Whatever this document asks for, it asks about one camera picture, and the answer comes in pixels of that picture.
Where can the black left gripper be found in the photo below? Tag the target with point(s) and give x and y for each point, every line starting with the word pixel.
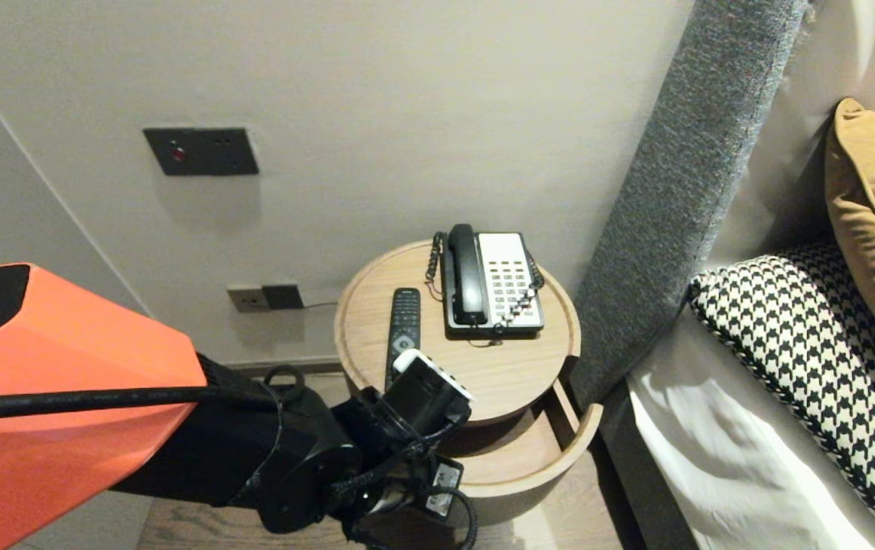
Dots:
pixel 414 489

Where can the white bed sheet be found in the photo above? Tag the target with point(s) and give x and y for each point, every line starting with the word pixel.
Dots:
pixel 712 458

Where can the black TV remote control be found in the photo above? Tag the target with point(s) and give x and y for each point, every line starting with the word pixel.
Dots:
pixel 405 321

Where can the black and white desk telephone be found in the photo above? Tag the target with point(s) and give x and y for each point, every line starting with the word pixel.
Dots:
pixel 510 275

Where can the wall skirting board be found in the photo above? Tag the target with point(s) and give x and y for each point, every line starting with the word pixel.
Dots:
pixel 315 365

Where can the beige wall socket plate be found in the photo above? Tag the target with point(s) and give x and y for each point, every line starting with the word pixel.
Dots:
pixel 244 299

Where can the grey upholstered bed headboard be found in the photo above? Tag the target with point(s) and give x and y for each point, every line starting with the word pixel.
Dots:
pixel 682 191

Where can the round wooden side table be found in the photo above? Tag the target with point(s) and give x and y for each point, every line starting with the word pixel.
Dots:
pixel 498 367

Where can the curved wooden table drawer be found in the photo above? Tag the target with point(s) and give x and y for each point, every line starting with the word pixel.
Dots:
pixel 529 458

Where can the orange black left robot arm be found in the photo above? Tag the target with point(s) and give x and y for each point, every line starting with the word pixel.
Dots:
pixel 63 336

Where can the white bed pillow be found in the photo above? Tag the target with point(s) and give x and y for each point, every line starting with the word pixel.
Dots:
pixel 842 53

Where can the black white wrist camera unit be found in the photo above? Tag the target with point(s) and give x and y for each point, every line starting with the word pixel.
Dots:
pixel 422 397

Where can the dark wall switch panel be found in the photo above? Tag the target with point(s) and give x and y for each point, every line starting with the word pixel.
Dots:
pixel 200 151

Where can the black telephone handset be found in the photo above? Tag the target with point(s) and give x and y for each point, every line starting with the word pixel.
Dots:
pixel 468 275

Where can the black white houndstooth pillow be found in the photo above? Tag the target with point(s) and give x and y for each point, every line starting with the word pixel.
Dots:
pixel 827 367

